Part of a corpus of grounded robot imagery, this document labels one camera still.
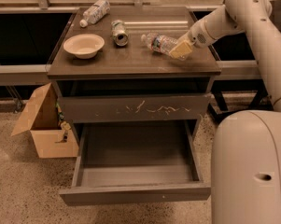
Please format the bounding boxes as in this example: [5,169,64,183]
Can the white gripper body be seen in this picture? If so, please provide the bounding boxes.
[178,18,217,48]

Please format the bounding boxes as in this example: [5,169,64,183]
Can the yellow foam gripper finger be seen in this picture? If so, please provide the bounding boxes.
[169,40,193,60]

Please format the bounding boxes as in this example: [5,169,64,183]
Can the clear plastic water bottle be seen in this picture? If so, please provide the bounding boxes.
[141,33,179,58]

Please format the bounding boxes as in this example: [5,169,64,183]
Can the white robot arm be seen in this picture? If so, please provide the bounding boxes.
[172,0,281,224]

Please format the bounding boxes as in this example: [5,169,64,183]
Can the scratched grey upper drawer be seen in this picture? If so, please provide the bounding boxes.
[59,94,210,123]

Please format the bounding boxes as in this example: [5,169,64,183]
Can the grey drawer cabinet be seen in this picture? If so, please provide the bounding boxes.
[48,6,220,133]

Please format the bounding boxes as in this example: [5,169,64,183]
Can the white labelled plastic bottle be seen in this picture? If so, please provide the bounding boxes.
[79,0,110,28]

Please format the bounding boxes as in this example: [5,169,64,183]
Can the open grey middle drawer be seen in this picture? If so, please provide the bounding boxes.
[60,120,210,206]

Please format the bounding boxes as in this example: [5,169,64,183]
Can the black chair base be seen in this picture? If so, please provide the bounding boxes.
[207,91,272,123]

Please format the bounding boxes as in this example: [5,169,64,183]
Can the green white soda can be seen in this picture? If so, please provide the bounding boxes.
[111,20,129,47]

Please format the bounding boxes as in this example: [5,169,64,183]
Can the beige paper bowl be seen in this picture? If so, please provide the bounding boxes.
[63,34,105,59]

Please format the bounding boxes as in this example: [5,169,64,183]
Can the items inside cardboard box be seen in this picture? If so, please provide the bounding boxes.
[55,103,71,143]

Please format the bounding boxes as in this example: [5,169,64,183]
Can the open cardboard box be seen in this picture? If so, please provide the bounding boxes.
[11,83,78,158]

